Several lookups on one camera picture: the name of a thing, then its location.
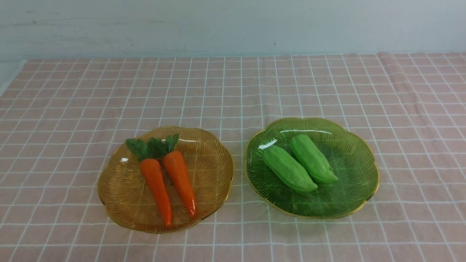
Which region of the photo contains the pink checkered tablecloth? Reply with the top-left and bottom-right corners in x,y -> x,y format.
0,52 -> 465,262

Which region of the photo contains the green glass plate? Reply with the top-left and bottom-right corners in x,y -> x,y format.
246,118 -> 380,219

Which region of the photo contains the orange toy carrot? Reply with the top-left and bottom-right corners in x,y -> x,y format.
149,133 -> 198,218
125,138 -> 173,227

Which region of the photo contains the amber glass plate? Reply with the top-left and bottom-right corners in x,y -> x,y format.
98,126 -> 234,234

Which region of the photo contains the green toy gourd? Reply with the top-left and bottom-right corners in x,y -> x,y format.
263,145 -> 318,194
289,134 -> 339,184

